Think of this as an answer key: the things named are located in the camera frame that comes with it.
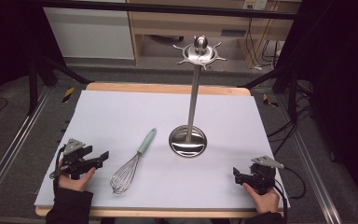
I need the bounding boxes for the person's right hand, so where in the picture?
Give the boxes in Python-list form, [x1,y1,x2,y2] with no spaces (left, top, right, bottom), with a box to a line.
[241,182,282,215]

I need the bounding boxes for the black hanging cables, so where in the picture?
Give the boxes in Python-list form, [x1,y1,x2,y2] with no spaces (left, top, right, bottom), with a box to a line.
[244,17,282,71]

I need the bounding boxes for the left hand-held gripper black cable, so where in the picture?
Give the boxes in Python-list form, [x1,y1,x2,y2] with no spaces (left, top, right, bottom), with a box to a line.
[48,145,69,195]

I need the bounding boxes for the person's left hand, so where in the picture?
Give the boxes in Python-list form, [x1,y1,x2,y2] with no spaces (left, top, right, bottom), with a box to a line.
[57,159,98,192]

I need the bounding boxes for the yellow black floor tape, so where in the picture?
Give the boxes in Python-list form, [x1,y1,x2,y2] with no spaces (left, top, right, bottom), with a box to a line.
[62,86,76,104]
[262,93,280,108]

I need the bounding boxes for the wooden desk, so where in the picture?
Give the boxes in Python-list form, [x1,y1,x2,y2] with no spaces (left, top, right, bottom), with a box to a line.
[126,0,302,69]

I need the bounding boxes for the metal floor rail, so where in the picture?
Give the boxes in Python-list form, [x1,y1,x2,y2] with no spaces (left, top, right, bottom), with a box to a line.
[0,86,53,217]
[275,92,343,224]

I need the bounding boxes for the white cabinet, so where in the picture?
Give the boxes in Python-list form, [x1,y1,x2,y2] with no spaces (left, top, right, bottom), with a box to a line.
[43,7,135,61]

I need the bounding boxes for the white table mat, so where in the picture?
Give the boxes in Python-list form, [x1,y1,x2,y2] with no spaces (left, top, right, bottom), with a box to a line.
[34,90,292,210]

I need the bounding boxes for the right hand-held gripper black cable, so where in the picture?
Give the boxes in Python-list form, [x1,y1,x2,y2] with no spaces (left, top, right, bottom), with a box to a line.
[272,165,308,224]

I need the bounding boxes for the black curtain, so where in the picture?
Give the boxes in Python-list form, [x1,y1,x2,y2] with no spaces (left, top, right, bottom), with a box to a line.
[274,0,358,217]
[0,0,59,125]

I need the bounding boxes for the white power strip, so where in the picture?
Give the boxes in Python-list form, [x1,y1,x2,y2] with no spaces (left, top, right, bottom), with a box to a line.
[242,0,268,10]

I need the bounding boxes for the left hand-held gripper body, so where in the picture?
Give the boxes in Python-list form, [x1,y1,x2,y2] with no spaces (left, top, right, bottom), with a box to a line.
[62,138,98,180]

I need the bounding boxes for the hand-held gripper black cable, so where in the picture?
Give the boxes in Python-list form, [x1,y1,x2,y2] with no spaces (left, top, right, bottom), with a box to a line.
[48,145,69,195]
[272,165,308,224]

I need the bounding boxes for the black metal stand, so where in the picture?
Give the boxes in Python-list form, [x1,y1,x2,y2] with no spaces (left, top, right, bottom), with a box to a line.
[27,55,92,117]
[237,61,313,123]

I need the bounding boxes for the whisk with mint green handle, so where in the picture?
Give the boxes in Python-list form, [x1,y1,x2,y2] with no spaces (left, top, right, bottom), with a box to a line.
[109,127,158,195]

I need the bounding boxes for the black metal frame bar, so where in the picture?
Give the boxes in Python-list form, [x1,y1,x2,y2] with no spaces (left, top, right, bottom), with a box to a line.
[36,0,296,21]

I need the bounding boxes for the steel utensil rack stand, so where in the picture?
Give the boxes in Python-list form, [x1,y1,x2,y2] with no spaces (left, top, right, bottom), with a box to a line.
[168,35,228,159]

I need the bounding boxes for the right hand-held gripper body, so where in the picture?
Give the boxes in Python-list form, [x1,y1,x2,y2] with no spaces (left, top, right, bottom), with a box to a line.
[248,155,285,196]

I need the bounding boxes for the black floor cables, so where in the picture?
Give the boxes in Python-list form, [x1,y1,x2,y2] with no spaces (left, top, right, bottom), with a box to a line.
[266,96,314,157]

